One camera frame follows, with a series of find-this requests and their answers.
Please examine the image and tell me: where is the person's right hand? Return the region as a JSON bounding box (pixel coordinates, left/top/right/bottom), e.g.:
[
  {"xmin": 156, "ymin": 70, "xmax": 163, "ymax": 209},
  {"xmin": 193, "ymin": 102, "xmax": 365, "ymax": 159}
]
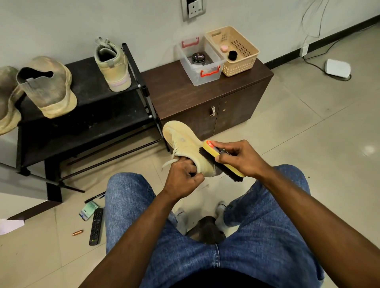
[{"xmin": 211, "ymin": 139, "xmax": 274, "ymax": 180}]

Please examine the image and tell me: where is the person's left hand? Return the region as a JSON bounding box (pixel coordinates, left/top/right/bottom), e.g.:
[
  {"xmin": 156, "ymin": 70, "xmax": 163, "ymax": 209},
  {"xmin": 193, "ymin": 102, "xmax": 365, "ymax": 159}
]
[{"xmin": 161, "ymin": 157, "xmax": 205, "ymax": 203}]

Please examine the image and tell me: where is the black orange shoe brush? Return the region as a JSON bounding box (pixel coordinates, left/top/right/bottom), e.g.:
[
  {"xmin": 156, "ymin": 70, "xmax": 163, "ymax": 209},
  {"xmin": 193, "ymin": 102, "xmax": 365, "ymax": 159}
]
[{"xmin": 198, "ymin": 140, "xmax": 245, "ymax": 182}]

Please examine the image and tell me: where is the pale green lace-up shoe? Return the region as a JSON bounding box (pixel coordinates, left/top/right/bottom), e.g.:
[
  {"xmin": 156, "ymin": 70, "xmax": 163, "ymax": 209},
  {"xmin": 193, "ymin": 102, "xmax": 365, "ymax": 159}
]
[
  {"xmin": 161, "ymin": 120, "xmax": 223, "ymax": 178},
  {"xmin": 94, "ymin": 37, "xmax": 133, "ymax": 93}
]

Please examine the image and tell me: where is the clear plastic storage box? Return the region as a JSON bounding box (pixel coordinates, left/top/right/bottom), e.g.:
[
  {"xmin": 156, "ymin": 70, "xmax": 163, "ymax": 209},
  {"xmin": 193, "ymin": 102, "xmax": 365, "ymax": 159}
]
[{"xmin": 178, "ymin": 37, "xmax": 226, "ymax": 87}]

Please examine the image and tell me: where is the beige plastic basket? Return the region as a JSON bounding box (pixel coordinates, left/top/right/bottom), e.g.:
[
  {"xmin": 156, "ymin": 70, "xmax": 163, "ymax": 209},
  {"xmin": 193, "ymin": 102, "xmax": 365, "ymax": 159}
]
[{"xmin": 205, "ymin": 25, "xmax": 261, "ymax": 77}]

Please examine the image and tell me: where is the worn tan slip-on shoe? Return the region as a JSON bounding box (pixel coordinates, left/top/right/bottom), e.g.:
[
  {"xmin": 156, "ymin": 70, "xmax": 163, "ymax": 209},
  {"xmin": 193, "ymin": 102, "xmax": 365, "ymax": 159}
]
[
  {"xmin": 0, "ymin": 66, "xmax": 23, "ymax": 135},
  {"xmin": 16, "ymin": 56, "xmax": 78, "ymax": 119}
]

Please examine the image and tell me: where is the person's right forearm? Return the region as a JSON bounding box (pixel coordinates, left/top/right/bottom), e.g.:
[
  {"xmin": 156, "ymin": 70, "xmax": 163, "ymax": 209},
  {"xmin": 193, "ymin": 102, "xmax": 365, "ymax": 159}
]
[{"xmin": 260, "ymin": 167, "xmax": 380, "ymax": 288}]

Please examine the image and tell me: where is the person's left leg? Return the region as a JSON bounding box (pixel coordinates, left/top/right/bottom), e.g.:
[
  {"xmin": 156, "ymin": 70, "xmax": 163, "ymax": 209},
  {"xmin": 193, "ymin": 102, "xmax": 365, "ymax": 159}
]
[{"xmin": 104, "ymin": 172, "xmax": 217, "ymax": 288}]

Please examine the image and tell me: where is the person's leg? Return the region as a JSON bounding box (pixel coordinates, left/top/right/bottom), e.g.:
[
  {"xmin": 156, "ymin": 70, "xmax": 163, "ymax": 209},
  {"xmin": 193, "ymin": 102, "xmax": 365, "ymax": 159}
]
[
  {"xmin": 104, "ymin": 172, "xmax": 217, "ymax": 288},
  {"xmin": 215, "ymin": 164, "xmax": 326, "ymax": 288}
]

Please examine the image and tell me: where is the dark brown wooden cabinet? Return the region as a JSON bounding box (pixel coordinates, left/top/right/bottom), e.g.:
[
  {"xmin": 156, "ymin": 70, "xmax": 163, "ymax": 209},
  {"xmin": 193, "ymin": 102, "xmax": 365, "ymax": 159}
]
[{"xmin": 141, "ymin": 57, "xmax": 274, "ymax": 142}]

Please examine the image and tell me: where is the person's right leg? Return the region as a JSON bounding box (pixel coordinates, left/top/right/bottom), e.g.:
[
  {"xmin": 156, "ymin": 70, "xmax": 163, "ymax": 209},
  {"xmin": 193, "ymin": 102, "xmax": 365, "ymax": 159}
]
[{"xmin": 215, "ymin": 164, "xmax": 326, "ymax": 288}]

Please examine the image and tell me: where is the black pen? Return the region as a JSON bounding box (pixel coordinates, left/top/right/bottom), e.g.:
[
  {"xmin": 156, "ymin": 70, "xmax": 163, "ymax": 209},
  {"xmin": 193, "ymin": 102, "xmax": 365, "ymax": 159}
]
[{"xmin": 84, "ymin": 191, "xmax": 106, "ymax": 204}]

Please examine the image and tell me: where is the black remote control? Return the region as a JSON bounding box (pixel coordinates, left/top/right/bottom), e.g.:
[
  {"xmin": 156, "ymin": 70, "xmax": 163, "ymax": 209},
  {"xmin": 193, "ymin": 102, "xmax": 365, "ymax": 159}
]
[{"xmin": 89, "ymin": 207, "xmax": 104, "ymax": 246}]

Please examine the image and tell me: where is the green paper packet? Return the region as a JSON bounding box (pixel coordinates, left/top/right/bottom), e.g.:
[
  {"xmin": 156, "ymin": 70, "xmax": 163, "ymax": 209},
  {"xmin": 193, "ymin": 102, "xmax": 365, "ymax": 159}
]
[{"xmin": 79, "ymin": 201, "xmax": 101, "ymax": 222}]

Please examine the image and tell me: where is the black metal shoe rack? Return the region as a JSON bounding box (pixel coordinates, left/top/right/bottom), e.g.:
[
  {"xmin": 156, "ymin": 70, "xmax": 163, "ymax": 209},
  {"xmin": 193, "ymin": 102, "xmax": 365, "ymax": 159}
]
[{"xmin": 0, "ymin": 43, "xmax": 167, "ymax": 220}]

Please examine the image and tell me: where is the white router box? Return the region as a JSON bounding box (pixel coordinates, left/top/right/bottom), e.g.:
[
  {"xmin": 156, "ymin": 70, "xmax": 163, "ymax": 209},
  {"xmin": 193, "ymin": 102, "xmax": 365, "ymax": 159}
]
[{"xmin": 324, "ymin": 58, "xmax": 352, "ymax": 81}]

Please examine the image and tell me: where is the white paper sheet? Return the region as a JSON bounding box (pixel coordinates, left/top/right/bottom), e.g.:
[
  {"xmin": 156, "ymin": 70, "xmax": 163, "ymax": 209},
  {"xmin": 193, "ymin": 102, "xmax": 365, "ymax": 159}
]
[{"xmin": 0, "ymin": 219, "xmax": 25, "ymax": 236}]

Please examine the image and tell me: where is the white cable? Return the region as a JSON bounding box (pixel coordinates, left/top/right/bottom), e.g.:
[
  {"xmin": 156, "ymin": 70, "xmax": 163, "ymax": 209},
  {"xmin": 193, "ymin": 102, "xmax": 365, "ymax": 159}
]
[{"xmin": 298, "ymin": 0, "xmax": 352, "ymax": 82}]

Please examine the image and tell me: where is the white wall socket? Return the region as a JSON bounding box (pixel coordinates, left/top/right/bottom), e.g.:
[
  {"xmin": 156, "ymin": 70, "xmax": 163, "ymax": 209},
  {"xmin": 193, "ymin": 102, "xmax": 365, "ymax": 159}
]
[{"xmin": 181, "ymin": 0, "xmax": 206, "ymax": 21}]

